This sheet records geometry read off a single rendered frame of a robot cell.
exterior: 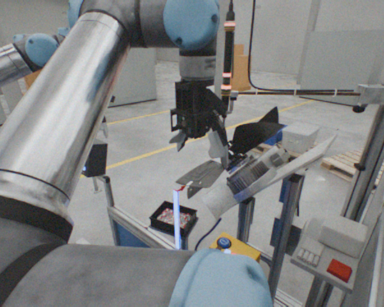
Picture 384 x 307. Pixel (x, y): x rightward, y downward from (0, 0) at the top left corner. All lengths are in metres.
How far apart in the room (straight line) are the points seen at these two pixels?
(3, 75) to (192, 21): 0.51
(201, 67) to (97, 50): 0.22
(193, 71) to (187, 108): 0.07
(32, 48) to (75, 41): 0.40
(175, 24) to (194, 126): 0.20
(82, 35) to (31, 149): 0.16
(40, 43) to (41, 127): 0.49
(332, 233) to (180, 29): 1.15
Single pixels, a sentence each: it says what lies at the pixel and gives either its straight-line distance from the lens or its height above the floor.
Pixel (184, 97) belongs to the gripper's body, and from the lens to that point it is 0.49.
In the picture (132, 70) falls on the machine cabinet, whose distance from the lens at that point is 7.35.
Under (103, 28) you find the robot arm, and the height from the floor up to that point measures 1.76.
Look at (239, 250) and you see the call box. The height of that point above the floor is 1.07.
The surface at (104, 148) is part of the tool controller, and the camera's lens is 1.40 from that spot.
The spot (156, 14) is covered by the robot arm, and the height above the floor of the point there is 1.78.
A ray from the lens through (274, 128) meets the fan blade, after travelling 1.09.
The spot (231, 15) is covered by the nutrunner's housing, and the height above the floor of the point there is 1.83.
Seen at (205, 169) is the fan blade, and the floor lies 1.18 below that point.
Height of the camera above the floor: 1.75
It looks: 26 degrees down
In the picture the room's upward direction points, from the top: straight up
